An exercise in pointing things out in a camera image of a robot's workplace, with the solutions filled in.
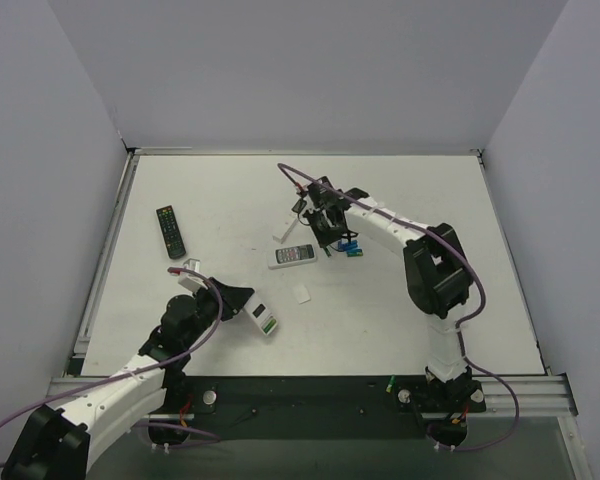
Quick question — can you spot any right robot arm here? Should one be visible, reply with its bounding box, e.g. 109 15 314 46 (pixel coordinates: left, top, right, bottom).
294 177 478 403

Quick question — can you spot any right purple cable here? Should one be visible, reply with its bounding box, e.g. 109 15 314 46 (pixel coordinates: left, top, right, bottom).
277 162 521 454

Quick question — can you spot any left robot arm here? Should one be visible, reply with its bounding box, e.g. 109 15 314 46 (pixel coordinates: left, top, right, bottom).
1 278 255 479

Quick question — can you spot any white grey AC remote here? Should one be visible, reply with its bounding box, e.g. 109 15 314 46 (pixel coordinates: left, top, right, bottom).
267 244 317 270

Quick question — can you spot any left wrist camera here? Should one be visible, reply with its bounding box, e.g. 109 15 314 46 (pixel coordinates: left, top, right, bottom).
177 258 205 294

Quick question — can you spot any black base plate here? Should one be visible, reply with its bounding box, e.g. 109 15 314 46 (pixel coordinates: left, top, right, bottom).
148 375 486 446

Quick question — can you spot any black TV remote control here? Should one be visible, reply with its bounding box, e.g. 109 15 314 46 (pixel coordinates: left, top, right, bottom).
156 205 187 260

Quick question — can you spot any slim white remote control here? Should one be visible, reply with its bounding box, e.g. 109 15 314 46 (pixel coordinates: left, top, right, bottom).
272 211 298 244

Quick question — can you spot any aluminium frame rail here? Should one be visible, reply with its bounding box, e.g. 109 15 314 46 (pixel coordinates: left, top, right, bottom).
477 374 579 417

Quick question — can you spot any white battery cover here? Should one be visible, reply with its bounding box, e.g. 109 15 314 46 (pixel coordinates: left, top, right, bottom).
294 284 311 304

